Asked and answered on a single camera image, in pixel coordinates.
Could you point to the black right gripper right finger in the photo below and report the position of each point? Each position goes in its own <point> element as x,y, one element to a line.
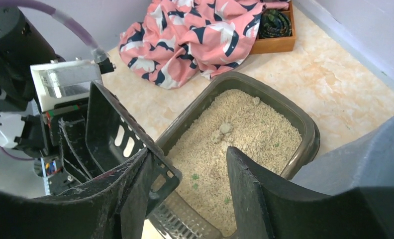
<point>267,206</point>

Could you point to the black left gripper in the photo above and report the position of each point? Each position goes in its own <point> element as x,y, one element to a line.
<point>56,140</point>

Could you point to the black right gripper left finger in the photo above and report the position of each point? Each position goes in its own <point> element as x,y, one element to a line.
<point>111,206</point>

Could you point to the black litter scoop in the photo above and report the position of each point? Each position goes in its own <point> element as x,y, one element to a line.
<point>101,135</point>

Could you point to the grey ribbed trash bin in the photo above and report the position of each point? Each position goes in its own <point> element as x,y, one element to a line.
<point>365,162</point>

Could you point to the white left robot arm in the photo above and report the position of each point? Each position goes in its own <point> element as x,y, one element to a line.
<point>21,46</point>

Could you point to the large litter clump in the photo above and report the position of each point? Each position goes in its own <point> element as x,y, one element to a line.
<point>223,131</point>

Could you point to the wooden tray box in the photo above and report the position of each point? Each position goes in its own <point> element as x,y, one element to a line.
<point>277,45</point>

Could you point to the pink patterned cloth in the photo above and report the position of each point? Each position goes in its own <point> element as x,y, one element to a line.
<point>179,38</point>

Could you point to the dark green rolled item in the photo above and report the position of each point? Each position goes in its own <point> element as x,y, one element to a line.
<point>274,24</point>

